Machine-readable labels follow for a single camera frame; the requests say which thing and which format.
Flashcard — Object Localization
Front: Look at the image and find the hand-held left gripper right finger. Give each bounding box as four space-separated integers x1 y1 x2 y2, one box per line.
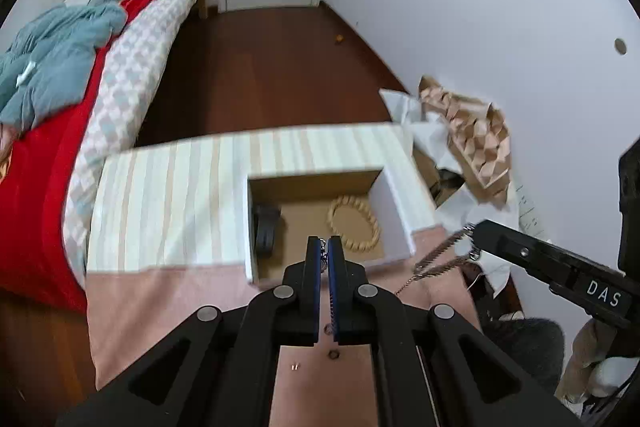
328 236 585 427

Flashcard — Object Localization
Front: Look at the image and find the beige cloth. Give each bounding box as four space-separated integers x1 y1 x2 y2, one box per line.
554 321 617 404

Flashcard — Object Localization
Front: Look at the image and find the wooden bead bracelet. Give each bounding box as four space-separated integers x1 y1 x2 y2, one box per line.
327 195 382 252

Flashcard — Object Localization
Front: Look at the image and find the striped jewelry box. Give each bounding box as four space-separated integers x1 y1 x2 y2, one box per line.
86 122 442 286

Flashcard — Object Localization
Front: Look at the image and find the white rounded object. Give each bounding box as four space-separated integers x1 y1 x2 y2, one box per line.
591 356 640 402

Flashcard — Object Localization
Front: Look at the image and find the black hair tie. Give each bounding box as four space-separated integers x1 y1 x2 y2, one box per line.
252 204 282 257

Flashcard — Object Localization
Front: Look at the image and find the patterned paper bag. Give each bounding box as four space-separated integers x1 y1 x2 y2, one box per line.
417 75 514 209

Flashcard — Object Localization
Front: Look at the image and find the blue-grey blanket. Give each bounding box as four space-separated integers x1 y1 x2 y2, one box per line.
0 0 209 131

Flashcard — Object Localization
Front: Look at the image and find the checkered quilt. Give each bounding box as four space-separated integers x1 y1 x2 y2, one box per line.
62 0 211 288

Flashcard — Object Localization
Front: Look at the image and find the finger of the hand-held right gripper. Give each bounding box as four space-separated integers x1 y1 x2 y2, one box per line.
471 219 640 331

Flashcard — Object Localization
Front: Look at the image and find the crumpled white paper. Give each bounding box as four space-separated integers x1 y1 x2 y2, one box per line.
378 87 521 303

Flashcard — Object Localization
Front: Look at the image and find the silver chain necklace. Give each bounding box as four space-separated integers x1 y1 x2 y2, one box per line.
320 223 480 299

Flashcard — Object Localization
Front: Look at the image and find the grey fuzzy slipper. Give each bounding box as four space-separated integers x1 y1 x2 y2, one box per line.
481 316 567 402

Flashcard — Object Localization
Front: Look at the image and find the bed with red blanket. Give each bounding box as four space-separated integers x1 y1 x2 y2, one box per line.
0 0 202 314

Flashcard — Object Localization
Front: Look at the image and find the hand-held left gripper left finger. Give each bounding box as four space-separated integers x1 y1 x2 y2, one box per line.
55 237 321 427

